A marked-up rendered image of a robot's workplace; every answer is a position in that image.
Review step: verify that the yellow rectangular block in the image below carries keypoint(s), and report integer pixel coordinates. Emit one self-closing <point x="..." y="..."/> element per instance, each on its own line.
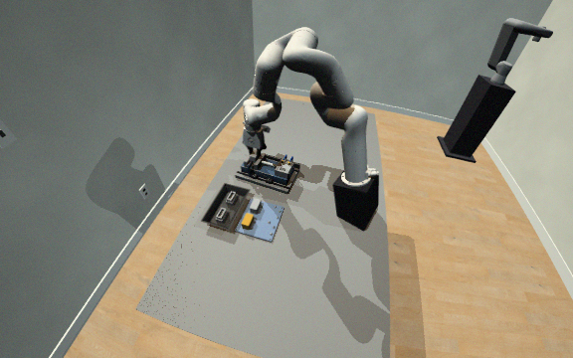
<point x="248" y="221"/>

